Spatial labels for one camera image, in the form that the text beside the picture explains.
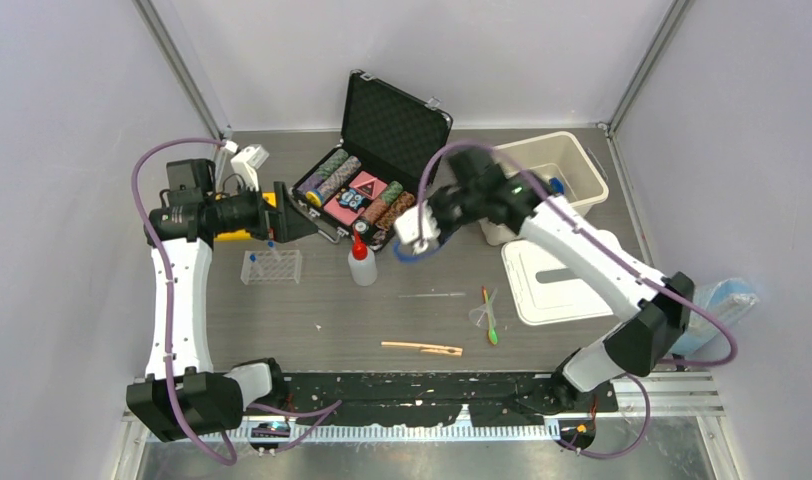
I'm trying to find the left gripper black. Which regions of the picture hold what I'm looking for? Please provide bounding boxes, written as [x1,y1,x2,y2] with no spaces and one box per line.
[206,178,317,242]

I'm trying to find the clear plastic well plate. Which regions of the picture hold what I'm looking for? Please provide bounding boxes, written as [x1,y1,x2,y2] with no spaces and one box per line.
[240,250,303,285]

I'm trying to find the blue safety glasses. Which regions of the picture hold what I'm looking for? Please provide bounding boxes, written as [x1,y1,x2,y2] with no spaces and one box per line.
[391,236,448,264]

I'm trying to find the beige plastic bin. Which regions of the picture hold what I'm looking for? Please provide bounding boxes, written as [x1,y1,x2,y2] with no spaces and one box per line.
[497,131,609,217]

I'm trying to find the yellow test tube rack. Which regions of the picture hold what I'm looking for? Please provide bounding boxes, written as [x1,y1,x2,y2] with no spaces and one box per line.
[215,192,277,242]

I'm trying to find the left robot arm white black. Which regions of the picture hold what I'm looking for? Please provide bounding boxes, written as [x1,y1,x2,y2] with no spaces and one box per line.
[126,159,317,442]

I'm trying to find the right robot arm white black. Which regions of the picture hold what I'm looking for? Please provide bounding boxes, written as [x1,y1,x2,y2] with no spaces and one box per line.
[397,142,695,411]

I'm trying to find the white squeeze bottle red cap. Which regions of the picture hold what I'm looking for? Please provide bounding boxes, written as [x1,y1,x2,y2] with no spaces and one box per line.
[348,231,378,287]

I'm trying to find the clear glass pipette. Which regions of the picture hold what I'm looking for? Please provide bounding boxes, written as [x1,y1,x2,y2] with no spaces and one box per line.
[398,292,466,299]

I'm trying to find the black poker chip case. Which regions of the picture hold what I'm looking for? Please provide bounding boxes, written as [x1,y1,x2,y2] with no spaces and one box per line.
[290,69,453,244]

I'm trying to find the white bin lid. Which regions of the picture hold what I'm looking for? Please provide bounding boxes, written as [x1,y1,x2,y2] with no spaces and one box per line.
[501,240,612,327]

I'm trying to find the green orange spatula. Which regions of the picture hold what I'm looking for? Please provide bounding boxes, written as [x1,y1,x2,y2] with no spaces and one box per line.
[482,287,498,346]

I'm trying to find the wooden clothespin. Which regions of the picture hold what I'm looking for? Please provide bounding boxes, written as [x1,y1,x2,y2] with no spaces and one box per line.
[380,340,463,357]

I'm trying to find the blue plastic bag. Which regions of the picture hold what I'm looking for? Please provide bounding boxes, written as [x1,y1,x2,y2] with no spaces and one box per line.
[670,278,760,356]

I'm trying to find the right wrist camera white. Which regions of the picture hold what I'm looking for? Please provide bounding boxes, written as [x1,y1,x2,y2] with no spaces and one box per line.
[394,202,441,256]

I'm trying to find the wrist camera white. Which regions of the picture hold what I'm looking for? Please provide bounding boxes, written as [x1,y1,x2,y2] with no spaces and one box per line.
[394,202,441,256]
[221,140,269,191]

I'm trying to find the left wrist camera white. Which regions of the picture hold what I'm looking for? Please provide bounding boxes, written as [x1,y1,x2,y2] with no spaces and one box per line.
[221,140,269,191]

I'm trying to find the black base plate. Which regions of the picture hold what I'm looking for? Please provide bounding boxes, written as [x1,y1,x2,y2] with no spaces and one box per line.
[256,372,618,427]

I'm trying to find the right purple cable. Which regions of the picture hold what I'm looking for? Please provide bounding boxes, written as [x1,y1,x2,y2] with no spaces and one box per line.
[415,139,740,462]

